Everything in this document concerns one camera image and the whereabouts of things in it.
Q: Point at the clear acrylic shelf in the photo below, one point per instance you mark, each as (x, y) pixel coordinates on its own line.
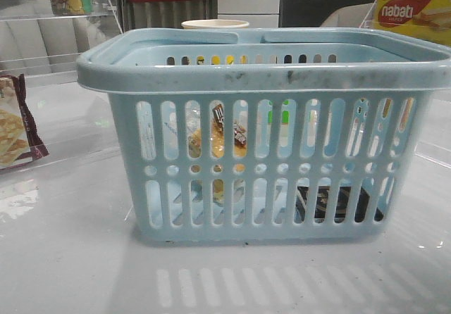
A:
(434, 141)
(44, 47)

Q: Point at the light blue plastic basket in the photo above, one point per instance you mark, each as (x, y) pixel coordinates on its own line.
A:
(337, 107)

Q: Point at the clear acrylic right shelf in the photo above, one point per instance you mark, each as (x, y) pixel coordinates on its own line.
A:
(434, 141)

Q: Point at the brown cracker snack bag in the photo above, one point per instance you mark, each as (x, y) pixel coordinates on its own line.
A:
(20, 142)

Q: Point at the yellow nabati wafer box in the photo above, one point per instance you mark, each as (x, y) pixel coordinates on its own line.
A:
(423, 19)

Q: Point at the clear acrylic left shelf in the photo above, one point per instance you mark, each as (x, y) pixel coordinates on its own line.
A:
(44, 47)

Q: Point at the black tissue pack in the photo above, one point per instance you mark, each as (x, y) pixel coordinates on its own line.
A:
(322, 199)

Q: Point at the paper cup behind basket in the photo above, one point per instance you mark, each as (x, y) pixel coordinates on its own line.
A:
(214, 24)

